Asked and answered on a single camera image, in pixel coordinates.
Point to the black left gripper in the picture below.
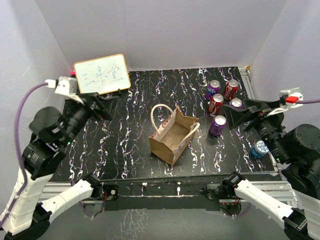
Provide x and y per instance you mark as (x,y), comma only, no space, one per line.
(106,106)

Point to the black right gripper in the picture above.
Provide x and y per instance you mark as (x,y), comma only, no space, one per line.
(234,115)

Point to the purple Fanta can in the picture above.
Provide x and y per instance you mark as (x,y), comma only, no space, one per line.
(236,103)
(213,88)

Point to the red Coca-Cola can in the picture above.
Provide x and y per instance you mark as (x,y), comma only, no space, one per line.
(230,89)
(215,104)

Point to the red soda can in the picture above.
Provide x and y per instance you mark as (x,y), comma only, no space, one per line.
(219,122)

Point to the patterned canvas tote bag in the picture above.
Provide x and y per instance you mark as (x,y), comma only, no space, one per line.
(173,135)

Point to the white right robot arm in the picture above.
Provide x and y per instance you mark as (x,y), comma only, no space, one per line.
(299,149)

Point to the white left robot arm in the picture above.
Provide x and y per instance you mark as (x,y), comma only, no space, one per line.
(25,216)

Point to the small framed whiteboard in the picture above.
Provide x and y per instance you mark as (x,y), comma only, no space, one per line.
(102,75)

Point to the blue lidded jar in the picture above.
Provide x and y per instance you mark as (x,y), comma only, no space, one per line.
(259,149)

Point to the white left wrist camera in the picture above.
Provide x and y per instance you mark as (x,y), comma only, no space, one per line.
(65,86)

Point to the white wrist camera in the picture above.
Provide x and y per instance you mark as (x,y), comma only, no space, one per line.
(65,86)
(288,100)

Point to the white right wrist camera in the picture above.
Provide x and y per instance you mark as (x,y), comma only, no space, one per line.
(288,100)

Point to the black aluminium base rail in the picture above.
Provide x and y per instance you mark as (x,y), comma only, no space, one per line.
(160,192)

